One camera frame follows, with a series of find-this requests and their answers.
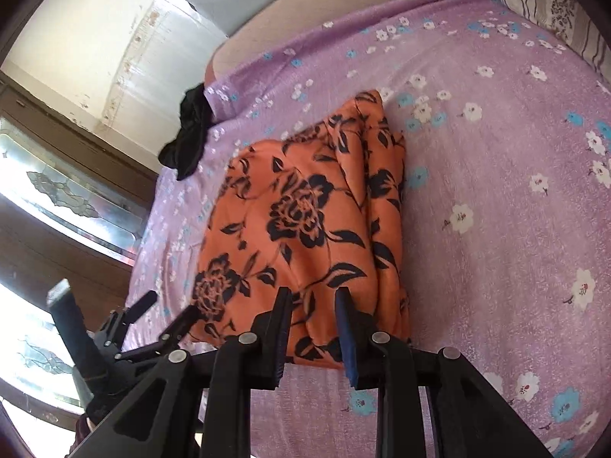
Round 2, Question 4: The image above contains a brown door with patterned glass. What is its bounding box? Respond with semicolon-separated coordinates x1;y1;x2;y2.
0;71;163;440

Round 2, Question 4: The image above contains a striped white pillow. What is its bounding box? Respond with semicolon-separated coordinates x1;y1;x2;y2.
491;0;611;74

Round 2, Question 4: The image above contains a purple floral bedsheet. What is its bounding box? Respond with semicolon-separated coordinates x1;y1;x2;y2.
119;0;611;458

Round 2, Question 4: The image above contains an orange black floral blouse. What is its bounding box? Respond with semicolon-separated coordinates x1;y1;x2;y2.
191;88;414;370

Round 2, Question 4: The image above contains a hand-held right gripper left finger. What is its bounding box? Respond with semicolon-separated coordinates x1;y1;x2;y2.
71;287;293;458

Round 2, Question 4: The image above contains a black garment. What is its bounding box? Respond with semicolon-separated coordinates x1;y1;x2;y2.
159;83;213;182

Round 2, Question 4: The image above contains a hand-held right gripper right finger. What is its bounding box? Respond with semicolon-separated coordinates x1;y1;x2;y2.
334;287;521;458

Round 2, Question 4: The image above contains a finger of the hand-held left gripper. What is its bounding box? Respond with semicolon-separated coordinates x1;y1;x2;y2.
121;290;158;332
155;304;202;348

